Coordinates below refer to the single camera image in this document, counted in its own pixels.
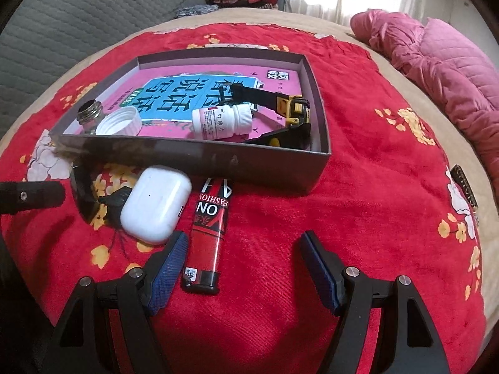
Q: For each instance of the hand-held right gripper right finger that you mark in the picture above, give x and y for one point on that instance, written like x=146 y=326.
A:
x=321 y=268

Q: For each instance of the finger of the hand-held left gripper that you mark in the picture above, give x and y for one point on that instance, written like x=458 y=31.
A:
x=35 y=196

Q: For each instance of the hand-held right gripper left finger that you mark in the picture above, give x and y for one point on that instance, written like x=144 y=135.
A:
x=167 y=268

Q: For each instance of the red lighter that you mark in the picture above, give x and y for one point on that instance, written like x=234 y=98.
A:
x=206 y=241

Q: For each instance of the black clip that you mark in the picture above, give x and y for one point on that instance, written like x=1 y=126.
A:
x=84 y=194

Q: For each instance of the glass ink bottle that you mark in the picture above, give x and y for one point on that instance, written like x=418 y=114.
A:
x=90 y=115

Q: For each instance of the grey cardboard box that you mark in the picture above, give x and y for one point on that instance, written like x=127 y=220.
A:
x=195 y=163

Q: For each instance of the white bottle cap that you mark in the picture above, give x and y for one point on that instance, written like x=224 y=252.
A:
x=117 y=124

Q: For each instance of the white pill bottle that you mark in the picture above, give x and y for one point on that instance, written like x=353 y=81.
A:
x=218 y=121

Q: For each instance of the white earbuds case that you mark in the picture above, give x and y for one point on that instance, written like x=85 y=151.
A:
x=156 y=202

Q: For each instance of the red floral blanket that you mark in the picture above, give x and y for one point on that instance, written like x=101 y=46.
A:
x=370 y=202

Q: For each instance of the black piece with yellow dot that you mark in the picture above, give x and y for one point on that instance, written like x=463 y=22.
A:
x=292 y=136

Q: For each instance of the grey quilted sofa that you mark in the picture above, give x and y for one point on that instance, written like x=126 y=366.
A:
x=97 y=15

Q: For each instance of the beige bed sheet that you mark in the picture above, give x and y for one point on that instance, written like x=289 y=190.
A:
x=436 y=101

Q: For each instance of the pink book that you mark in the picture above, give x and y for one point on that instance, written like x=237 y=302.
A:
x=218 y=70

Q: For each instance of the blue patterned cloth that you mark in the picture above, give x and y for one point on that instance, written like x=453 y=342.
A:
x=195 y=9

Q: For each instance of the pink quilted jacket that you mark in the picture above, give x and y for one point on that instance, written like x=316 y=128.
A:
x=448 y=54

